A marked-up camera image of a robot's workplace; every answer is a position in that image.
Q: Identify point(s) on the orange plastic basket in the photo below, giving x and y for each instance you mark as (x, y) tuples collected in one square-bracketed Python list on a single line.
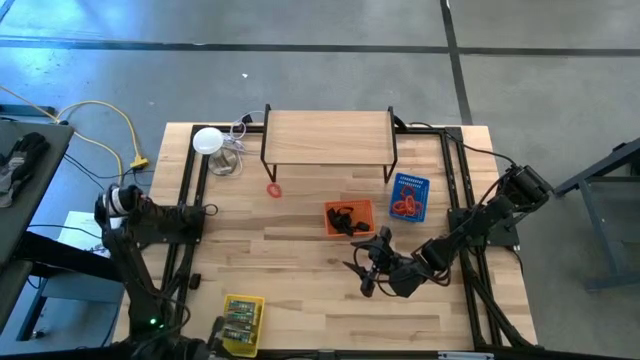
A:
[(350, 202)]

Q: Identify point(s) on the yellow Crayola crayons box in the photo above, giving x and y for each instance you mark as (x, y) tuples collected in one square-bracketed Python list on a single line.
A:
[(241, 316), (239, 338), (242, 304)]

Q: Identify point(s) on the orange spiral wrist coil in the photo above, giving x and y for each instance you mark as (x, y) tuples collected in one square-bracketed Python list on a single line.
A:
[(416, 206), (407, 214), (268, 190)]

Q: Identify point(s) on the black side desk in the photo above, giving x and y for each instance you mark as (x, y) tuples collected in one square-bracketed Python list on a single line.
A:
[(45, 170)]

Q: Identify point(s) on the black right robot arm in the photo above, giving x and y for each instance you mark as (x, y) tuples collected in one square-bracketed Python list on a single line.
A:
[(480, 225)]

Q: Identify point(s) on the small black rubber band loop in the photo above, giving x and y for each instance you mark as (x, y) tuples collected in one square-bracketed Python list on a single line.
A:
[(332, 215)]

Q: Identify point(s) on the dark grey metal table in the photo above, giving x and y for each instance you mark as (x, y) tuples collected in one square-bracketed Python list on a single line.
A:
[(597, 235)]

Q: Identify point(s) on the white paper manual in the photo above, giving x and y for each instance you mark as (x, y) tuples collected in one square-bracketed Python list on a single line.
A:
[(80, 230)]

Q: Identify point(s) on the white mushroom lamp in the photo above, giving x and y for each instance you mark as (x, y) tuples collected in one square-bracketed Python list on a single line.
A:
[(208, 140)]

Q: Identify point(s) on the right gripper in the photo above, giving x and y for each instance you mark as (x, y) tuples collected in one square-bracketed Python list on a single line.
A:
[(395, 277)]

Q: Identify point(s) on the black cup foreground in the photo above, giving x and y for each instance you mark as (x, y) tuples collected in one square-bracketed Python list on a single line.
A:
[(350, 214)]

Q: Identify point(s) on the blue plastic basket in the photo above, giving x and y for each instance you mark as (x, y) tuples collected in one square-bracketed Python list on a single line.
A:
[(426, 192)]

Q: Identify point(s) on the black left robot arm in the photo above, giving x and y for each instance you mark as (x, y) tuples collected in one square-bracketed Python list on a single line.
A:
[(135, 280)]

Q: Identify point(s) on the black grey work glove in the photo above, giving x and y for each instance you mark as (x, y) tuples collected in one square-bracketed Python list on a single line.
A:
[(22, 160)]

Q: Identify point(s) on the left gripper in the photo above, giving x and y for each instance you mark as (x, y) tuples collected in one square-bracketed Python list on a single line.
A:
[(197, 350)]

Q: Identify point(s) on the yellow plastic basket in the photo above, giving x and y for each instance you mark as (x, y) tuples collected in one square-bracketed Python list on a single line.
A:
[(261, 310)]

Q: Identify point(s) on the wooden shelf riser black legs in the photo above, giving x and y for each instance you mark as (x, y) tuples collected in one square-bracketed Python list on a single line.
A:
[(327, 137)]

